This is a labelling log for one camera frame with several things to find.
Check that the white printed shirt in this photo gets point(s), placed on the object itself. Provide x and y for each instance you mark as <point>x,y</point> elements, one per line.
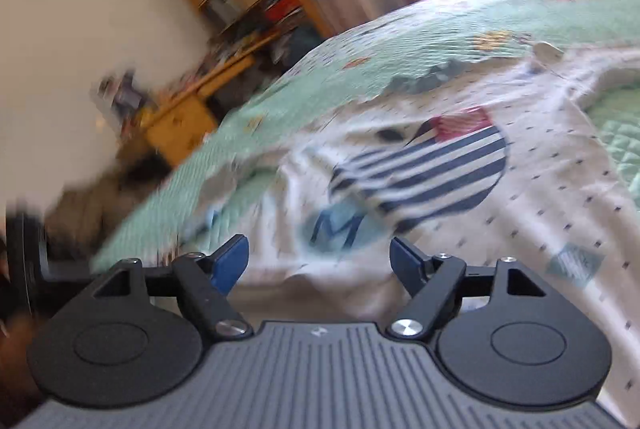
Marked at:
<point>540,189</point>

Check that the green quilted bee bedspread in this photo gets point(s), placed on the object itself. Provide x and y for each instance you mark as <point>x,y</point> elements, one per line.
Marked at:
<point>400,39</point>

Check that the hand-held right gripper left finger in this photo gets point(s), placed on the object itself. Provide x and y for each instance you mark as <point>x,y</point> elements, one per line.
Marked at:
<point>230,261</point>

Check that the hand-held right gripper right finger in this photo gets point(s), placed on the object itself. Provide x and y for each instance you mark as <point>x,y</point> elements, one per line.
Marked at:
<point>405,261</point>

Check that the wall poster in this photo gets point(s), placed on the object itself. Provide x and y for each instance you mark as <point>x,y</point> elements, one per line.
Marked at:
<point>122,101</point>

